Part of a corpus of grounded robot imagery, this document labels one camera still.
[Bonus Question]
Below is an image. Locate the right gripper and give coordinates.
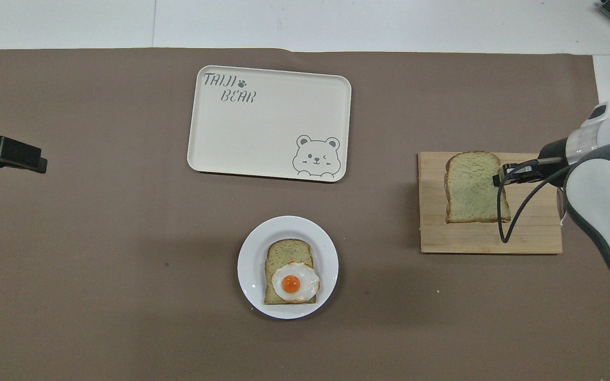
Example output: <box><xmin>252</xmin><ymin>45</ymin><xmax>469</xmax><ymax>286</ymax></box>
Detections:
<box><xmin>531</xmin><ymin>138</ymin><xmax>571</xmax><ymax>184</ymax></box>

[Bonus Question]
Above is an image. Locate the white round plate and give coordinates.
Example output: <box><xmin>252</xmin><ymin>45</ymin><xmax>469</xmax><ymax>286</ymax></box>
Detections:
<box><xmin>237</xmin><ymin>215</ymin><xmax>339</xmax><ymax>320</ymax></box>

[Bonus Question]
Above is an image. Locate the wooden cutting board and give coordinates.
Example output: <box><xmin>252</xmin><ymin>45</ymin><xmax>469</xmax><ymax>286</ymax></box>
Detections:
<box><xmin>417</xmin><ymin>151</ymin><xmax>563</xmax><ymax>255</ymax></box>

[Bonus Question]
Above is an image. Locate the plain bread slice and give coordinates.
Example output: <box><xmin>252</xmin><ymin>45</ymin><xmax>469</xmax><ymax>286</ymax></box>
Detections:
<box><xmin>444</xmin><ymin>151</ymin><xmax>512</xmax><ymax>224</ymax></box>

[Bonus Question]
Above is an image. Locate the cream tray with bear print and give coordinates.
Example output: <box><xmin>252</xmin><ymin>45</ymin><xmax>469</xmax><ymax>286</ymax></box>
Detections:
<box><xmin>187</xmin><ymin>65</ymin><xmax>352</xmax><ymax>183</ymax></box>

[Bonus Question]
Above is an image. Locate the bread slice under fried egg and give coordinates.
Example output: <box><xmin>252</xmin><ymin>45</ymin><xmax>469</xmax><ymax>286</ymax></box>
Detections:
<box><xmin>264</xmin><ymin>239</ymin><xmax>317</xmax><ymax>305</ymax></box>

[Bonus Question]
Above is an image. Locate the fried egg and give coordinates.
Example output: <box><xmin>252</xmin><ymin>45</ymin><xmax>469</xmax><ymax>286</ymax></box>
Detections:
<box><xmin>272</xmin><ymin>262</ymin><xmax>320</xmax><ymax>303</ymax></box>

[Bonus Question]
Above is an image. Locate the black cable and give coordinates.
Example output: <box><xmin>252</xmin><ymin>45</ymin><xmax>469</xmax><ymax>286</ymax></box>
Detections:
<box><xmin>496</xmin><ymin>162</ymin><xmax>573</xmax><ymax>244</ymax></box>

